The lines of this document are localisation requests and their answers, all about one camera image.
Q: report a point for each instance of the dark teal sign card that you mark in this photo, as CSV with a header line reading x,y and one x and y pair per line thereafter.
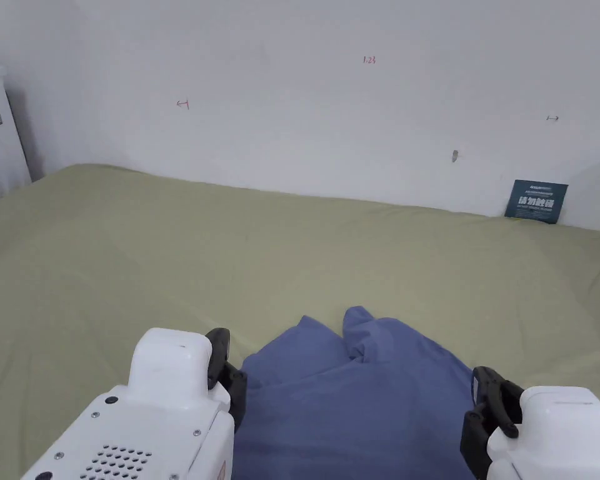
x,y
536,202

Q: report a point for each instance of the bed with pale green sheet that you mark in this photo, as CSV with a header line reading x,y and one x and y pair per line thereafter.
x,y
180,260

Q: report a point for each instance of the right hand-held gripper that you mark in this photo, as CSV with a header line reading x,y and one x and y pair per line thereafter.
x,y
555,440

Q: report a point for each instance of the blue garment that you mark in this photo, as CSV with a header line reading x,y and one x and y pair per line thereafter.
x,y
350,410

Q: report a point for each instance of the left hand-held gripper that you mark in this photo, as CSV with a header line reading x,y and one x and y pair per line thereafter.
x,y
150,415

